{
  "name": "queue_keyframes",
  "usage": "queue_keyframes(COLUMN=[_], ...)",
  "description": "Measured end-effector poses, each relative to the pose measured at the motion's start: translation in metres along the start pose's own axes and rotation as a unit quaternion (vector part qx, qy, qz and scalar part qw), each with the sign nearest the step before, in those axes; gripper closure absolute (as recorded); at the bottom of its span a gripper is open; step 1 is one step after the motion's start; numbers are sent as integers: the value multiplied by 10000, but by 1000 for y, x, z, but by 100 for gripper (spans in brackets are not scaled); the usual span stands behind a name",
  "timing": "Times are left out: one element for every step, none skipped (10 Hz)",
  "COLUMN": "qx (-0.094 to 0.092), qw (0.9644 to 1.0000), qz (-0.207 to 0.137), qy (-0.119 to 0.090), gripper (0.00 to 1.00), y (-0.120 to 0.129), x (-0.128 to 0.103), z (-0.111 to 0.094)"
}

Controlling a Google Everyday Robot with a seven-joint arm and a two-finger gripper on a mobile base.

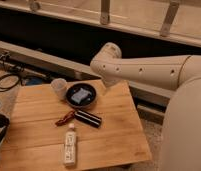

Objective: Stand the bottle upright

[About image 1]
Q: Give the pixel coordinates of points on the white plastic bottle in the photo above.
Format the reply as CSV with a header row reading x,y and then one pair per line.
x,y
70,146

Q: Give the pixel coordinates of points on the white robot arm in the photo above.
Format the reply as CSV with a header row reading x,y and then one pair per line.
x,y
181,133

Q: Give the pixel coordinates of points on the blue sponge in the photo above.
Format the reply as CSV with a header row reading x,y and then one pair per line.
x,y
80,95

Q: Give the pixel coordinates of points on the black round bowl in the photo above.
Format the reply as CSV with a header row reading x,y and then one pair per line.
x,y
88,101

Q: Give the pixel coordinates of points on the red small tool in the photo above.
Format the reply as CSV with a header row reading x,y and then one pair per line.
x,y
67,118

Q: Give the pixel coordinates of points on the translucent plastic cup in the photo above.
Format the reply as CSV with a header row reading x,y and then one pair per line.
x,y
59,86

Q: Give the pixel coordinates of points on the blue object behind table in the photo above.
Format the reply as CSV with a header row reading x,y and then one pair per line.
x,y
33,81

